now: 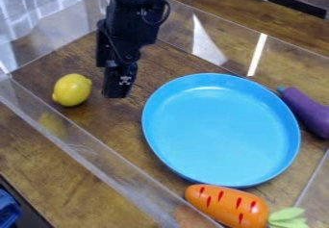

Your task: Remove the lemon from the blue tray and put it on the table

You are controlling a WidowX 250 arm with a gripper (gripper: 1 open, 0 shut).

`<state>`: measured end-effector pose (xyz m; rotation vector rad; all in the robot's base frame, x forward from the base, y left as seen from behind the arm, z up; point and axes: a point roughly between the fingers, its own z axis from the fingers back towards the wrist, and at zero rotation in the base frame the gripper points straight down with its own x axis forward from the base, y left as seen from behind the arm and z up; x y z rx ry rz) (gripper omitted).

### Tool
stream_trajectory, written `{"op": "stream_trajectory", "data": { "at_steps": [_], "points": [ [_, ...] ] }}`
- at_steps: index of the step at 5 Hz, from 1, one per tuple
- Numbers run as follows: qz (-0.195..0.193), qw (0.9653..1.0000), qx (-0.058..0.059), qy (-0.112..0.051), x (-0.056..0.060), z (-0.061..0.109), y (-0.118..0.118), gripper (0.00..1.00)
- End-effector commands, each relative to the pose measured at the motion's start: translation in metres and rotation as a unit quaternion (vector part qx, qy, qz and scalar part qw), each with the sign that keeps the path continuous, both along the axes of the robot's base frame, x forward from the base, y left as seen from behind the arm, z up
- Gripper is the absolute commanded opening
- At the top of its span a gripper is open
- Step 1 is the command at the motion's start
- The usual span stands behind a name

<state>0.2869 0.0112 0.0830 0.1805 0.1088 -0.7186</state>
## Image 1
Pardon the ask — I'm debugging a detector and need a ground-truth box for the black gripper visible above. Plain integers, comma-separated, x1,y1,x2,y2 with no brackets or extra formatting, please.
96,0,166,98

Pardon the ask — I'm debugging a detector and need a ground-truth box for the yellow toy lemon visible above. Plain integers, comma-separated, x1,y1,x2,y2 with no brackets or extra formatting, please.
51,73,92,107

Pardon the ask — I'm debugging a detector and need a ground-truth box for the blue round tray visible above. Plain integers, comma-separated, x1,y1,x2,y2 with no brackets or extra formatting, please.
142,73,301,189

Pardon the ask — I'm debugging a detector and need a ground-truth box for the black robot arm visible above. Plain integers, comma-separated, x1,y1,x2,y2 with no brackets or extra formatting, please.
96,0,171,98

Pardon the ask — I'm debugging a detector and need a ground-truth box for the purple toy eggplant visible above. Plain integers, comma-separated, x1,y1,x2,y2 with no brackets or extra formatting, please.
277,87,329,139

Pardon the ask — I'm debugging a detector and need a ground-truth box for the blue object at corner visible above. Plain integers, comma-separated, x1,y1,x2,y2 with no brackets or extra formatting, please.
0,189,20,228

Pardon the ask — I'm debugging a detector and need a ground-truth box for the orange toy carrot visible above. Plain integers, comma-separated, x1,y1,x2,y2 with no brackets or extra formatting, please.
184,184,310,228

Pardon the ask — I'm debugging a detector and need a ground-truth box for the black cable loop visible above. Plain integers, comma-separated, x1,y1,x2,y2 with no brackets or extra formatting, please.
140,0,172,28

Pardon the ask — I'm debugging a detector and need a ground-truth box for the clear acrylic enclosure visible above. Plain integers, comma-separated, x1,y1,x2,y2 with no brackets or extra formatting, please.
0,0,329,228

